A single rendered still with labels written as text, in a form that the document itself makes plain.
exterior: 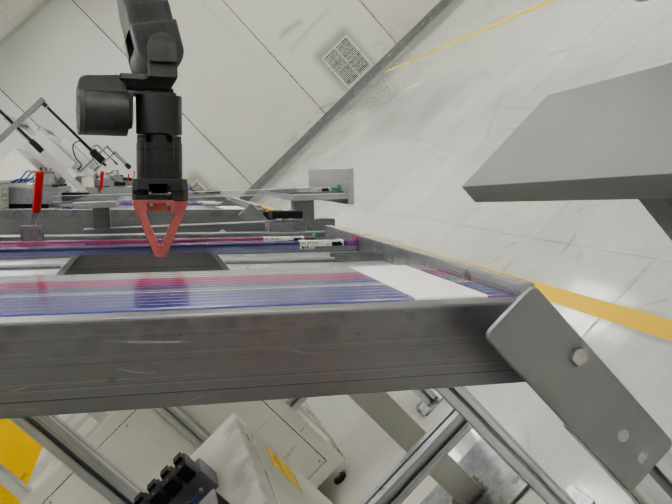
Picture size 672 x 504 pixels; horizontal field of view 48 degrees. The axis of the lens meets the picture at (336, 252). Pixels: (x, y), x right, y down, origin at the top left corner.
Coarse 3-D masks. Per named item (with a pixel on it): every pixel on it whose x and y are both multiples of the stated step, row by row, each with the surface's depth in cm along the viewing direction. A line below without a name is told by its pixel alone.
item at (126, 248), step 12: (288, 240) 101; (348, 240) 101; (0, 252) 91; (12, 252) 91; (24, 252) 92; (36, 252) 92; (48, 252) 92; (60, 252) 93; (72, 252) 93; (84, 252) 93; (96, 252) 94; (108, 252) 94; (120, 252) 94; (132, 252) 95; (144, 252) 95; (168, 252) 96; (180, 252) 96
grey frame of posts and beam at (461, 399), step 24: (456, 408) 132; (480, 408) 133; (48, 432) 116; (480, 432) 133; (504, 432) 135; (72, 456) 118; (96, 456) 118; (504, 456) 135; (528, 456) 136; (96, 480) 118; (120, 480) 119; (528, 480) 137; (552, 480) 138; (648, 480) 54
